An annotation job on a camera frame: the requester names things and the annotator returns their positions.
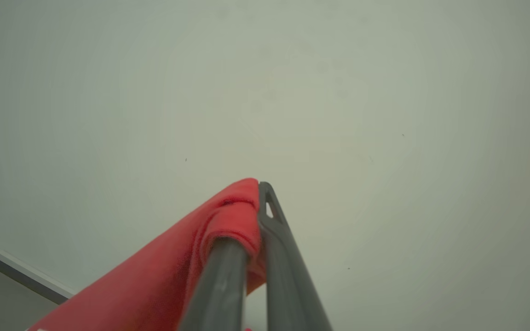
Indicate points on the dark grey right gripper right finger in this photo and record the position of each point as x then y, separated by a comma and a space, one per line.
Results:
288, 285

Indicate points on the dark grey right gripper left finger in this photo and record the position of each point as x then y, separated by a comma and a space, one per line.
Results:
219, 294

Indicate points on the red and white jersey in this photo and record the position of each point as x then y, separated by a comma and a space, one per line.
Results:
154, 276

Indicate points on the white and black baseboard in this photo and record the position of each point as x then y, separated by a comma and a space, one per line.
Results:
16, 271

